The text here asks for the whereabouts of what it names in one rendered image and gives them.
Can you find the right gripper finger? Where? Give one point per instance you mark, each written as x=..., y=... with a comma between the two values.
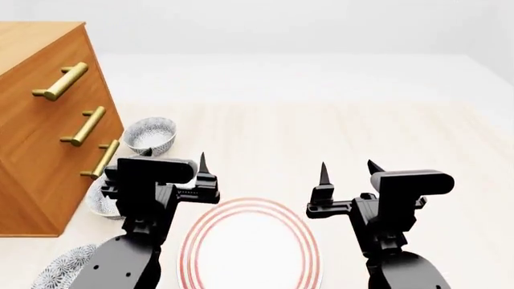
x=323, y=192
x=374, y=168

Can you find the white plate with red rings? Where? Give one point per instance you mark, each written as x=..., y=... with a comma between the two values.
x=249, y=247

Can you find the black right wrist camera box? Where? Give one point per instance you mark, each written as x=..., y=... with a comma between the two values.
x=413, y=182

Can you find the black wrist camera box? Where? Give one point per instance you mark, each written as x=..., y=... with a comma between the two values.
x=413, y=182
x=152, y=170

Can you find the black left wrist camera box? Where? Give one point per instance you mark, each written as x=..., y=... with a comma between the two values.
x=152, y=170

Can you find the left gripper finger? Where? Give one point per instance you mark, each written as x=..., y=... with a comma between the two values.
x=149, y=153
x=206, y=183

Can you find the wooden drawer cabinet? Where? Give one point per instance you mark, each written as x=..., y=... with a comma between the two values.
x=36, y=156

